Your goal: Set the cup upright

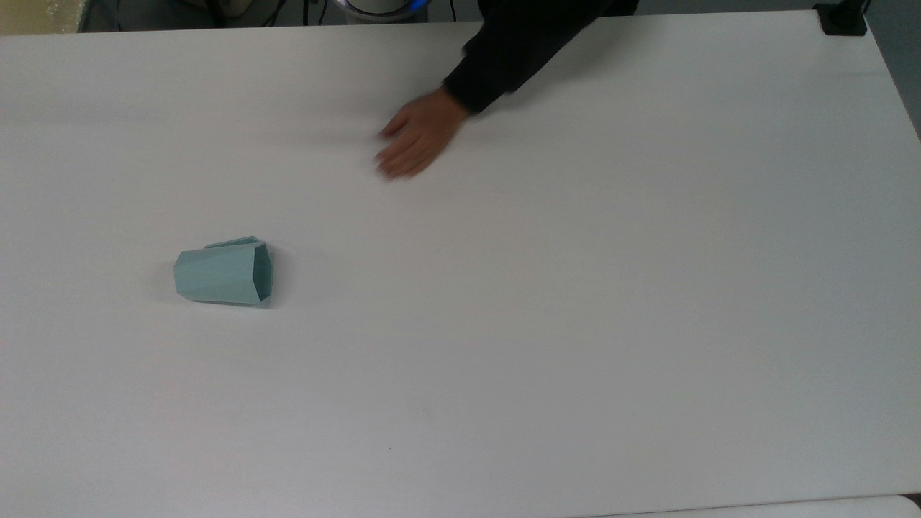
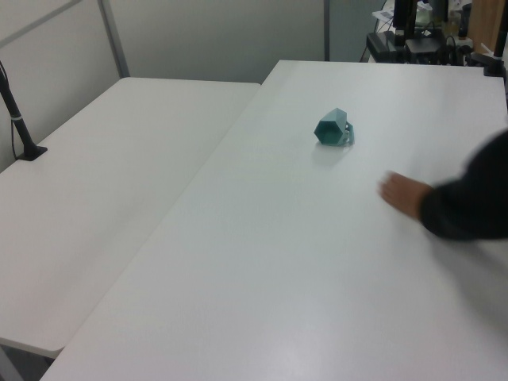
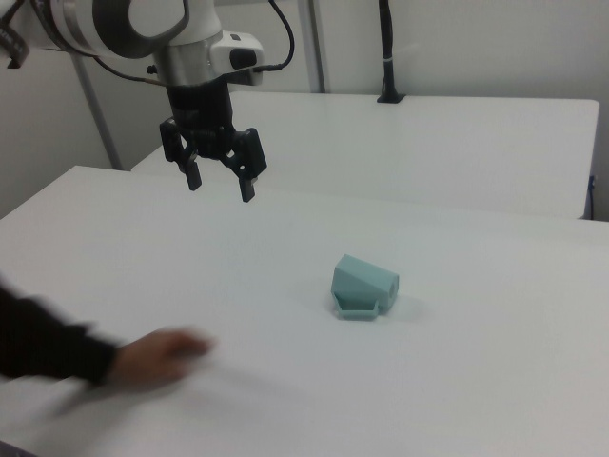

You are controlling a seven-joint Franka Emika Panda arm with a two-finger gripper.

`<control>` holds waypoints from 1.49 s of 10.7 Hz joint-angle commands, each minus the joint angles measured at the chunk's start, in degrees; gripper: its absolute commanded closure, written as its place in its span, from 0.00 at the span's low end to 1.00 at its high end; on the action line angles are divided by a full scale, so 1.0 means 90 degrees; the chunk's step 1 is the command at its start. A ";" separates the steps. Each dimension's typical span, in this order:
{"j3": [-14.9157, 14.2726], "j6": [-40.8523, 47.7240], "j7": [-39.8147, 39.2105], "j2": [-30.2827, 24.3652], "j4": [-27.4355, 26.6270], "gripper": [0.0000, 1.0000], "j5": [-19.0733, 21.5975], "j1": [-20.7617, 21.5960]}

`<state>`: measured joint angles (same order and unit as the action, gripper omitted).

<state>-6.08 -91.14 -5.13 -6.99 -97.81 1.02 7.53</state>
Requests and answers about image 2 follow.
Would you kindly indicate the person's bare hand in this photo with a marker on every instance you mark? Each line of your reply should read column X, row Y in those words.
column 402, row 193

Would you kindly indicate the teal faceted plastic cup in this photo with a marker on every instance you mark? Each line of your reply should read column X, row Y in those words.
column 328, row 133

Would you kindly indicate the dark sleeved forearm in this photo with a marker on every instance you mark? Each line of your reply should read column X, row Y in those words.
column 472, row 194

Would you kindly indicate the black upright equipment column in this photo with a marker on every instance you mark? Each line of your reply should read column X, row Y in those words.
column 405, row 20

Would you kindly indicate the small black box device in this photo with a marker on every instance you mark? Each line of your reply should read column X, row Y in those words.
column 422, row 47

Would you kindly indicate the flat black device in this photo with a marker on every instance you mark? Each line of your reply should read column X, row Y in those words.
column 380, row 45

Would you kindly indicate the wooden panel board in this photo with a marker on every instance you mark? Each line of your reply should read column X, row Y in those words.
column 485, row 21

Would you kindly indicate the black clamp mount post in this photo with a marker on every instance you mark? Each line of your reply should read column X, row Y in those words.
column 494, row 55

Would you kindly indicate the grey metal partition post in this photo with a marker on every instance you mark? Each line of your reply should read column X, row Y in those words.
column 326, row 29
column 114, row 39

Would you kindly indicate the black camera stand pole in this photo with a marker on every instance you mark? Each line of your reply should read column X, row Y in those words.
column 16, row 119

